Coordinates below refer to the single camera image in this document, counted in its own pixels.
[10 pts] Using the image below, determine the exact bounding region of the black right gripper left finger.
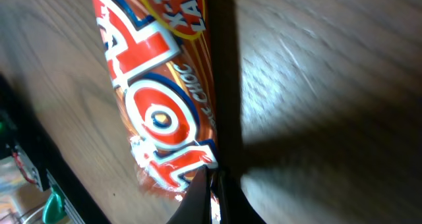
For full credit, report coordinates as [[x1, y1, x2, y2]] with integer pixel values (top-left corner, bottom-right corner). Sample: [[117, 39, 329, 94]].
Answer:
[[167, 167, 211, 224]]

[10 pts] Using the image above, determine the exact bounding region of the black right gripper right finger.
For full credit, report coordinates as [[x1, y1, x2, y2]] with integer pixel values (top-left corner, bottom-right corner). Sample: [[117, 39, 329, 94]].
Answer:
[[217, 171, 265, 224]]

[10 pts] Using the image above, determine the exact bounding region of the red Top chocolate bar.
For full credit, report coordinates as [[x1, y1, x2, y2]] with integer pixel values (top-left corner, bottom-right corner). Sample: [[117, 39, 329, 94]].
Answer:
[[92, 0, 218, 201]]

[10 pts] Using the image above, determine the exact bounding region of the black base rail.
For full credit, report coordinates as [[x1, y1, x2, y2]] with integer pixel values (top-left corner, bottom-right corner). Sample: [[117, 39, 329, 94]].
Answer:
[[1, 77, 109, 223]]

